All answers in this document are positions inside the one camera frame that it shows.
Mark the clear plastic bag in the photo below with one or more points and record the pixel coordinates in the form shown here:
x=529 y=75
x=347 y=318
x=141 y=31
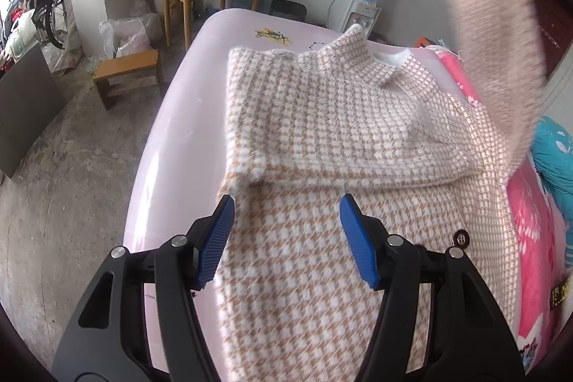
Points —
x=145 y=17
x=123 y=37

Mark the teal floral blanket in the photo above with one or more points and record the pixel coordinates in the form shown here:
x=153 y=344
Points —
x=555 y=158

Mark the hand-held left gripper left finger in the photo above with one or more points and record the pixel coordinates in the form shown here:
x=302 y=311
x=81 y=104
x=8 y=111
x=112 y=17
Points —
x=219 y=230

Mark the black trash bin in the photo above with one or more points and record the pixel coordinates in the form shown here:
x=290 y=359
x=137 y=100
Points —
x=287 y=9

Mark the dark flat board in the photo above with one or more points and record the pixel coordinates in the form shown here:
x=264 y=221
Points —
x=27 y=109

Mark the wheelchair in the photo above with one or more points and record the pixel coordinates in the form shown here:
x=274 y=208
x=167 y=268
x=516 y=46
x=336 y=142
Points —
x=51 y=10

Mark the pink floral blanket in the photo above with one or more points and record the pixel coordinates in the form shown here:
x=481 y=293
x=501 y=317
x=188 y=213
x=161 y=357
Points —
x=532 y=230

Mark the small wooden stool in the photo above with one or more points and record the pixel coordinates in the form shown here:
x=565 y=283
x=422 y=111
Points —
x=127 y=66

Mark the white water dispenser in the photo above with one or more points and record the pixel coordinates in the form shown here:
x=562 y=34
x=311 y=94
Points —
x=358 y=15

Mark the beige houndstooth knit sweater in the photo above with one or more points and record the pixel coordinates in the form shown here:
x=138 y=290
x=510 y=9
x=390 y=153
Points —
x=335 y=118

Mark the dark red door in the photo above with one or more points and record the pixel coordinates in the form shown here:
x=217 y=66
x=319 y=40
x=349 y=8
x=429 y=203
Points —
x=553 y=33

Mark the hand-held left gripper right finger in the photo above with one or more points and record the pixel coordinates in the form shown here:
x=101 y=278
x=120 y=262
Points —
x=353 y=239

